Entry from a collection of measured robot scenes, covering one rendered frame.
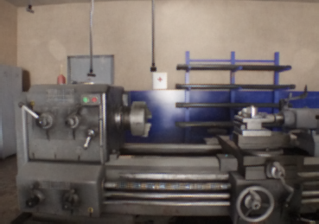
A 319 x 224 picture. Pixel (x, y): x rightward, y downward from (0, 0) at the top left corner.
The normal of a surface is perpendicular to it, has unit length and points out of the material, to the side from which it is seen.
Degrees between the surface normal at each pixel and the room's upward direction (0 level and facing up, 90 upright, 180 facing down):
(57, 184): 90
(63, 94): 90
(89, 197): 90
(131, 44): 90
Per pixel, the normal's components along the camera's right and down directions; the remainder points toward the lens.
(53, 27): -0.04, 0.05
